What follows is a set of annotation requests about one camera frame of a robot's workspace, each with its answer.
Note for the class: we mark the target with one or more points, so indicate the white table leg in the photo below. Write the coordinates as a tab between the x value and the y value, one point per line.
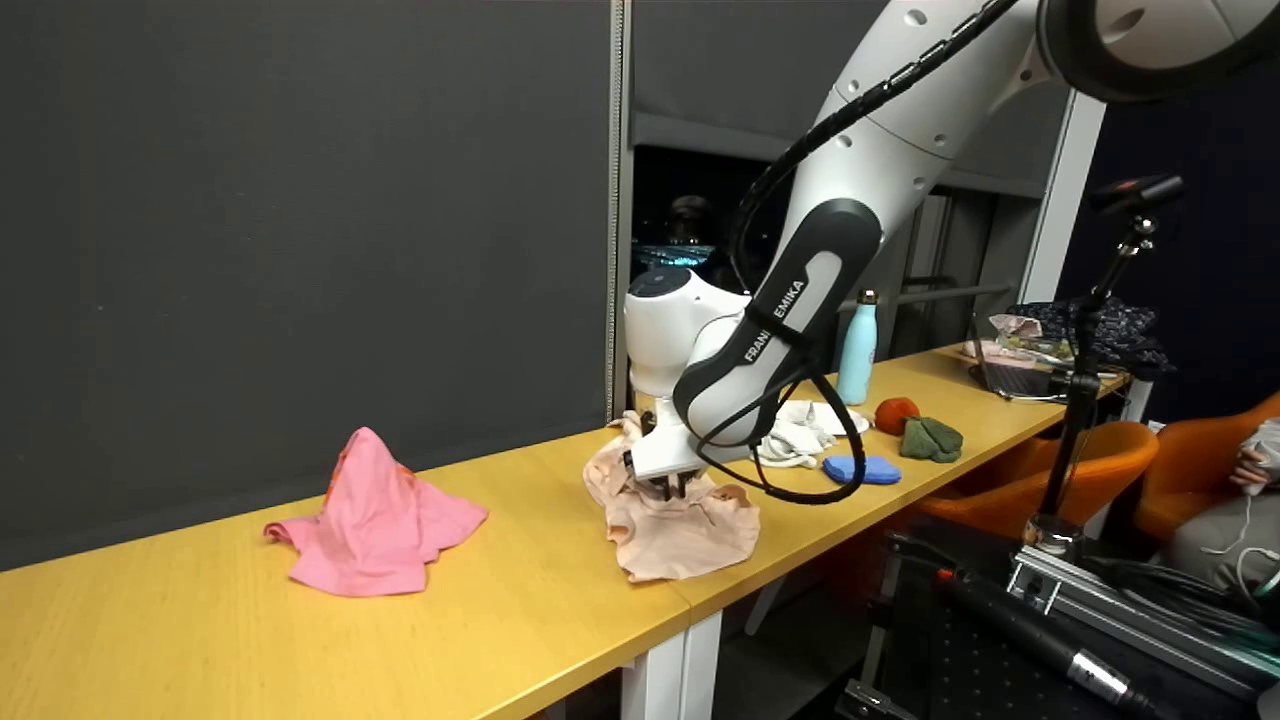
672	674

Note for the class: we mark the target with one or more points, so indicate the pink cloth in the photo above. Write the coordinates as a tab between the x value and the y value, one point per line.
375	524

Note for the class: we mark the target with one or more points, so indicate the green cloth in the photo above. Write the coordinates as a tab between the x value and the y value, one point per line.
928	437

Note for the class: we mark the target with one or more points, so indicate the white window pillar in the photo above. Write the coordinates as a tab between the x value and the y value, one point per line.
1066	201

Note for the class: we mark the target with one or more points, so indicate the black camera stand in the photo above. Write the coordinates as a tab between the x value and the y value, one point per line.
1081	401

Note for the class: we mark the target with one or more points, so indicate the blue cloth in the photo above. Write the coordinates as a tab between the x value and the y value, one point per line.
867	468

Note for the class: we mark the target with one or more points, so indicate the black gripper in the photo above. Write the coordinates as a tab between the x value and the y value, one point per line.
679	481

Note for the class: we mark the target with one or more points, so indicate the white plate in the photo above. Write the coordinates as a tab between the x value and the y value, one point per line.
859	426

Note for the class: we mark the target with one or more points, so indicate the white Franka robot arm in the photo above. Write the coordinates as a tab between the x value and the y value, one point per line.
906	122

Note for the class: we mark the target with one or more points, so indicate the red round object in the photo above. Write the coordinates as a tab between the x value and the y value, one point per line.
896	415

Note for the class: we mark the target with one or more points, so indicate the light blue bottle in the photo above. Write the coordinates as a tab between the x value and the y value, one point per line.
862	352

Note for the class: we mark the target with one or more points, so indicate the aluminium rail frame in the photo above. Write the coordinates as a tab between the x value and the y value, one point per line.
1134	623

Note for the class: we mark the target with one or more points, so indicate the orange fabric chair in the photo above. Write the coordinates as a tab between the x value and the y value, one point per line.
1053	475
1200	461

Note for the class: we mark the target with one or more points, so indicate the peach shirt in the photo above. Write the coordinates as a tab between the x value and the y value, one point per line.
681	533

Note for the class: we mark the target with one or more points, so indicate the silver metal handrail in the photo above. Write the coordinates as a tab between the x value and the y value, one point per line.
935	293

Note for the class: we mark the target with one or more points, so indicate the dark patterned cloth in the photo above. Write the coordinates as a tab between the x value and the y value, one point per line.
1124	332

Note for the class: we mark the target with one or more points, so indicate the grey window frame post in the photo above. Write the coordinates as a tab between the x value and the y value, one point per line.
616	134

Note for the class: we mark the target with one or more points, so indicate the black pole silver tip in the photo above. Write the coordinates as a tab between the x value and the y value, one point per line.
1053	644

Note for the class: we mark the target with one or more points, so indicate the bowl with items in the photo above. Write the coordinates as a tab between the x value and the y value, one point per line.
1020	352

